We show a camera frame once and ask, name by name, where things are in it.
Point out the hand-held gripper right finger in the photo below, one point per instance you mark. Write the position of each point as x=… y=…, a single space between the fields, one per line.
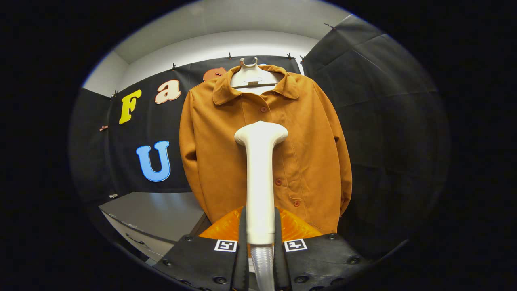
x=280 y=262

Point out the orange button-up shirt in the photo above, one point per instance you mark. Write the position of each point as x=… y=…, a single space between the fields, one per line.
x=218 y=153

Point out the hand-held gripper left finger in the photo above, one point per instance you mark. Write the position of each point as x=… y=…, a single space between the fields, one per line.
x=242 y=258

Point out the row of black cloth clips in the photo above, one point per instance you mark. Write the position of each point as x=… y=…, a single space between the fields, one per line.
x=229 y=56

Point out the white mannequin torso stand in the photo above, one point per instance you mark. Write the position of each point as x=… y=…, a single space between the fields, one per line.
x=252 y=76

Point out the grey drawer cabinet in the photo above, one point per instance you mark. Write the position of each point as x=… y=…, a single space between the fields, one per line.
x=161 y=214

